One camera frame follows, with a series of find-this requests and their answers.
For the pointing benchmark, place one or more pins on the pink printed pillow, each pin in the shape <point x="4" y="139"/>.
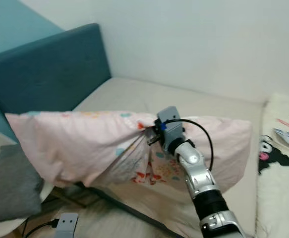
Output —
<point x="65" y="144"/>

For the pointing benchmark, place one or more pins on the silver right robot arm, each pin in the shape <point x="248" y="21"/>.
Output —
<point x="196" y="171"/>

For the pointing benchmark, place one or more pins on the blue upholstered headboard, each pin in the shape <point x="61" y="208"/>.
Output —
<point x="45" y="74"/>

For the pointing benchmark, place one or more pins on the white plush cartoon blanket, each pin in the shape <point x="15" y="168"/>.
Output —
<point x="278" y="198"/>

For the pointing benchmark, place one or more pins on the grey cushion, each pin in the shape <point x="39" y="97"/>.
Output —
<point x="10" y="188"/>

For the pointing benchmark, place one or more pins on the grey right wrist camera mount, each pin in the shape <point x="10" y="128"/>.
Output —
<point x="170" y="116"/>

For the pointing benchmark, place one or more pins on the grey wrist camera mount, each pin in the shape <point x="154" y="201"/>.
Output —
<point x="170" y="116"/>
<point x="66" y="225"/>

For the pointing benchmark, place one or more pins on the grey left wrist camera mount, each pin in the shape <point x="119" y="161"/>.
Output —
<point x="66" y="225"/>

